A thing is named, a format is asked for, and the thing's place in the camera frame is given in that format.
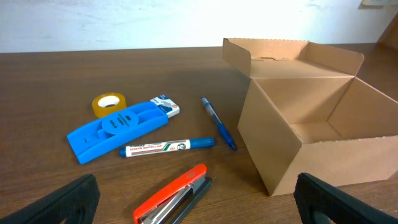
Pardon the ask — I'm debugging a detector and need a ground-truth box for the yellow tape roll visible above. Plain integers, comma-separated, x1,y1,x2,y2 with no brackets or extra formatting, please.
91,92,127,118

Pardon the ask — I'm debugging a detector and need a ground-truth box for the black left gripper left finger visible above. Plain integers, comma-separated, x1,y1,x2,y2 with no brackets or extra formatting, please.
1,174,100,224

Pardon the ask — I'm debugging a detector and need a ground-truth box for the cardboard box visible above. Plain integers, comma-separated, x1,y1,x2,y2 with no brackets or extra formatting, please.
223,38,397,196

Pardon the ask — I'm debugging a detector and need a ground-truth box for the blue ballpoint pen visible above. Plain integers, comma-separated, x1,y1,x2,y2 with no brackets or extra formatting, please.
201,96,237,151

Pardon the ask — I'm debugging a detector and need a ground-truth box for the blue whiteboard eraser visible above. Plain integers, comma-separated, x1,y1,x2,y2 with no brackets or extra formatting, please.
67,101,169,164

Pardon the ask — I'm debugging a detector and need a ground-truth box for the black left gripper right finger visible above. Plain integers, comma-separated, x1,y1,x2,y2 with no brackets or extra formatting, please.
294,172,397,224

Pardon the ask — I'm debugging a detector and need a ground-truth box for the blue whiteboard marker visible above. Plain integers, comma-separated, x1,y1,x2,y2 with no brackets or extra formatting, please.
119,137,215,157

